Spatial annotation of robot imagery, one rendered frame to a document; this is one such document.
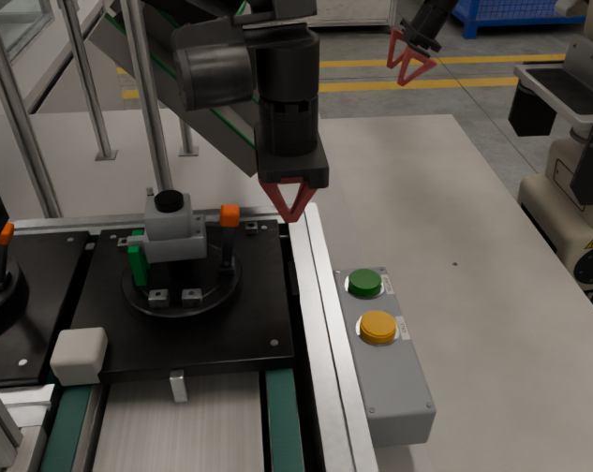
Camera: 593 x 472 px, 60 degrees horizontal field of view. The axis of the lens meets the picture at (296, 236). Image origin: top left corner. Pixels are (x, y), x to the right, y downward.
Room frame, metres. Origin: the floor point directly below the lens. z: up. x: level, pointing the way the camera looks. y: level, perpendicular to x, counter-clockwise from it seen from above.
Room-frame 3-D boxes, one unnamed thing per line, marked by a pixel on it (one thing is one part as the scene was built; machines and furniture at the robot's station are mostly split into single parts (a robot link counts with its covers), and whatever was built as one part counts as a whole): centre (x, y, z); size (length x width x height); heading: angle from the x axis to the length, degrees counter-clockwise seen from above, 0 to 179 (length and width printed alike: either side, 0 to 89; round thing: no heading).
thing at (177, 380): (0.32, 0.12, 0.95); 0.01 x 0.01 x 0.04; 6
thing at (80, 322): (0.44, 0.13, 0.96); 0.24 x 0.24 x 0.02; 6
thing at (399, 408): (0.38, -0.09, 0.93); 0.21 x 0.07 x 0.06; 6
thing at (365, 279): (0.45, -0.08, 0.96); 0.04 x 0.04 x 0.02
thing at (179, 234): (0.44, 0.14, 1.06); 0.08 x 0.04 x 0.07; 98
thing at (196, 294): (0.39, 0.11, 1.00); 0.02 x 0.01 x 0.02; 96
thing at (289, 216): (0.47, 0.01, 1.10); 0.07 x 0.07 x 0.09; 6
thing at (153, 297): (0.39, 0.15, 1.00); 0.02 x 0.01 x 0.02; 96
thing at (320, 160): (0.46, 0.01, 1.17); 0.10 x 0.07 x 0.07; 6
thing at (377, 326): (0.38, -0.09, 0.96); 0.04 x 0.04 x 0.02
